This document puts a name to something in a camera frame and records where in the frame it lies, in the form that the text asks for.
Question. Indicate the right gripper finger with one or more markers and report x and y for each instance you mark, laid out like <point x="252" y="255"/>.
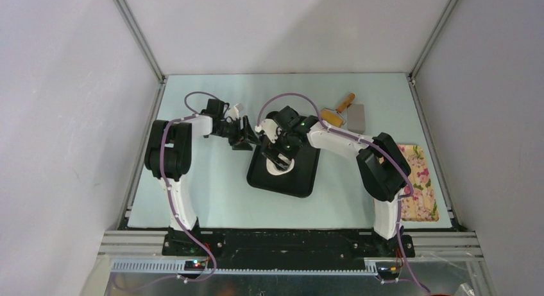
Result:
<point x="272" y="155"/>
<point x="284" y="163"/>

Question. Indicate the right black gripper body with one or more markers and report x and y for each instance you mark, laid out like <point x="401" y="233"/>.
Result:
<point x="283" y="144"/>

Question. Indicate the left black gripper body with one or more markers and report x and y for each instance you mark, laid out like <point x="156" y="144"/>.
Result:
<point x="231" y="131"/>

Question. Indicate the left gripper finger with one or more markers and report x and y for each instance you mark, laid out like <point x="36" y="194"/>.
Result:
<point x="248" y="134"/>
<point x="242" y="146"/>

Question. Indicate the small round metal cup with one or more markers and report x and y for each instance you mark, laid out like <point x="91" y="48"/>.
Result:
<point x="282" y="163"/>

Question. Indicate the white dough ball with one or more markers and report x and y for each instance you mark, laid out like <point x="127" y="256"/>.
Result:
<point x="271" y="169"/>

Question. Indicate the black baking tray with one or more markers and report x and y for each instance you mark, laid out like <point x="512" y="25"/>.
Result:
<point x="300" y="181"/>

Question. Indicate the wooden dough roller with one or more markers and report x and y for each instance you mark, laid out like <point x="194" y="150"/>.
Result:
<point x="335" y="116"/>

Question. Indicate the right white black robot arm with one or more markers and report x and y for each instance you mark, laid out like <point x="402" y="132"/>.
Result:
<point x="383" y="169"/>

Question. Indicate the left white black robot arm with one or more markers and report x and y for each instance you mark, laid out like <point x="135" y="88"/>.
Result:
<point x="168" y="155"/>

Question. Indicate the floral cloth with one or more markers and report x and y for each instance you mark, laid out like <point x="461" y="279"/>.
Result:
<point x="422" y="206"/>

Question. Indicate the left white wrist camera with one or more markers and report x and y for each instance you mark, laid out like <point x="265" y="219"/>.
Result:
<point x="233" y="113"/>

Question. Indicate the metal spatula with red handle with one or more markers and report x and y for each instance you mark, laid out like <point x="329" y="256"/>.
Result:
<point x="356" y="120"/>

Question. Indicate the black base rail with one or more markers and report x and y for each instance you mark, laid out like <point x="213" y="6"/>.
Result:
<point x="287" y="249"/>

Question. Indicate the aluminium frame with cable duct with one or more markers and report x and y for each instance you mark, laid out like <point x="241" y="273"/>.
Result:
<point x="141" y="251"/>

